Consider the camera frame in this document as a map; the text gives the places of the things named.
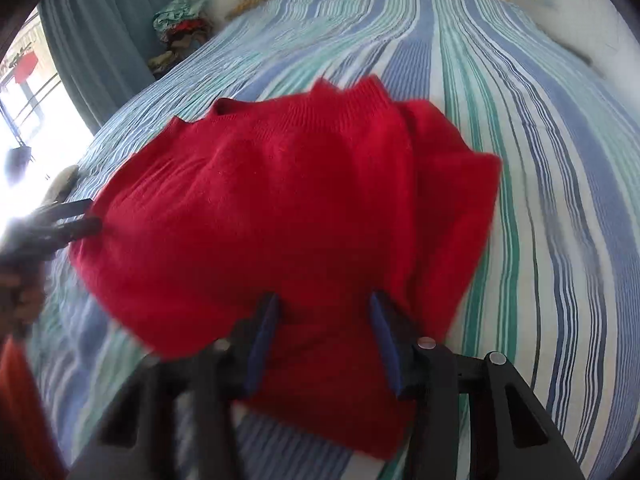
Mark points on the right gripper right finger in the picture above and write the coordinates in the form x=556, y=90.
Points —
x=512, y=435

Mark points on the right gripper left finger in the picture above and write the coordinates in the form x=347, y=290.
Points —
x=136, y=436

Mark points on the red knit sweater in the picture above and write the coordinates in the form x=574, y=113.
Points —
x=322, y=198

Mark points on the pile of clothes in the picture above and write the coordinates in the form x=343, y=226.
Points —
x=182, y=26

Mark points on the left hand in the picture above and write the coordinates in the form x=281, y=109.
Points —
x=22, y=294

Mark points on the patterned beige cushion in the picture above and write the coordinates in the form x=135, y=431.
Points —
x=61, y=186

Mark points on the orange fuzzy sleeve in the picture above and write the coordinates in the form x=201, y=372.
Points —
x=22, y=415

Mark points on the striped blue green bedspread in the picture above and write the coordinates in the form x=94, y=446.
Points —
x=557, y=290

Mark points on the teal curtain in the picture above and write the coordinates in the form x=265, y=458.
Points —
x=101, y=50

